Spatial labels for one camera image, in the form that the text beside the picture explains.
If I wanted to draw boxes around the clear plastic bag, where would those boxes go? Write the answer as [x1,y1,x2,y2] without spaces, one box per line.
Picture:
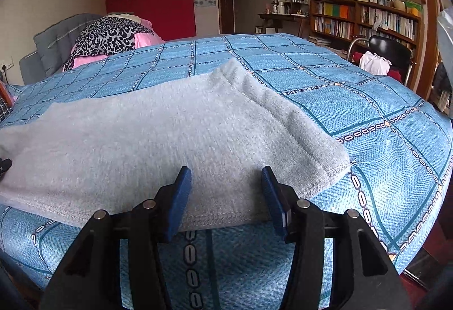
[437,9,453,59]

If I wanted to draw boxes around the plaid cloth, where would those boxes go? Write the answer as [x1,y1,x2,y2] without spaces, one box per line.
[0,96,15,123]

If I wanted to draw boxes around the red cloth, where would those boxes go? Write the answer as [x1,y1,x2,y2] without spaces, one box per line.
[352,52,402,82]

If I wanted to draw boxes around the dark hanging jacket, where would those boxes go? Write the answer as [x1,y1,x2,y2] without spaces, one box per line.
[433,62,453,112]

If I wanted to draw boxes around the wooden door frame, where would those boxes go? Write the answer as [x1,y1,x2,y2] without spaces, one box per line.
[421,0,443,98]

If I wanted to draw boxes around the red wall panel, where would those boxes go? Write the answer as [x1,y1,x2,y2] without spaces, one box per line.
[105,0,197,42]

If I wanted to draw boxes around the black chair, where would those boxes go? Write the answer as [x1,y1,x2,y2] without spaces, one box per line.
[349,36,413,84]

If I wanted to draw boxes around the pink quilt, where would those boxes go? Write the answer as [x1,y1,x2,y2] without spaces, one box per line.
[63,20,165,72]

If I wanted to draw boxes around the leopard print cloth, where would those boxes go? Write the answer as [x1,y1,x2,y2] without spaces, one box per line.
[69,16,149,65]

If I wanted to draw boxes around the white cloth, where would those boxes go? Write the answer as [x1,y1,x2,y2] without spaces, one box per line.
[359,51,392,76]

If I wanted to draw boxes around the grey padded headboard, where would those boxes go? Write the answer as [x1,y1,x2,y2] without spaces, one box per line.
[19,14,103,84]

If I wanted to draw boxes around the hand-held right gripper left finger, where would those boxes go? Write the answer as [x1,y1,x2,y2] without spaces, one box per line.
[39,166,192,310]

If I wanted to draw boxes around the wooden bookshelf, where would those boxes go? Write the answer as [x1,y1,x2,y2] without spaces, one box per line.
[309,0,423,59]

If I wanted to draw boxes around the blue checked bedspread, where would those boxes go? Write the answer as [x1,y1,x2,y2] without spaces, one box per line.
[0,33,453,310]

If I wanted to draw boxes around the small wooden shelf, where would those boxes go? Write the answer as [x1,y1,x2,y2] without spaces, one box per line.
[271,0,310,15]

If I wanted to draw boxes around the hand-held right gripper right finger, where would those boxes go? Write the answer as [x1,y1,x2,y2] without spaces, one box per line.
[261,166,413,310]

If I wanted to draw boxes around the wooden desk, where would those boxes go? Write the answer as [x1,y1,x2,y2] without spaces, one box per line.
[258,13,310,36]

